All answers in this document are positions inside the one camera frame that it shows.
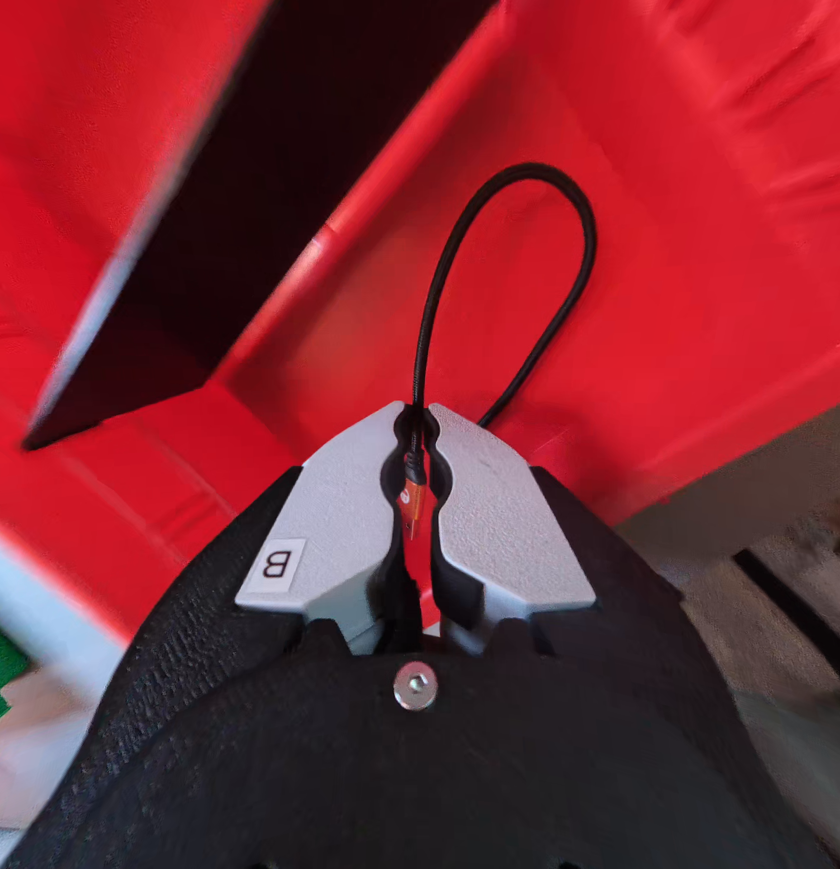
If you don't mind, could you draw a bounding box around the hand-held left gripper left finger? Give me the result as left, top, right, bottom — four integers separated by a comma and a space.
234, 401, 421, 656

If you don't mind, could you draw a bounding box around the black usb-c cable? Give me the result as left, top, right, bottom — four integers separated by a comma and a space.
401, 162, 598, 544

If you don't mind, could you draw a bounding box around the red plastic bin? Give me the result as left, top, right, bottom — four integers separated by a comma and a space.
0, 0, 840, 653

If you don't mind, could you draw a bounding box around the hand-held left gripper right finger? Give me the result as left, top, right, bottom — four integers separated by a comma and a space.
427, 404, 598, 656

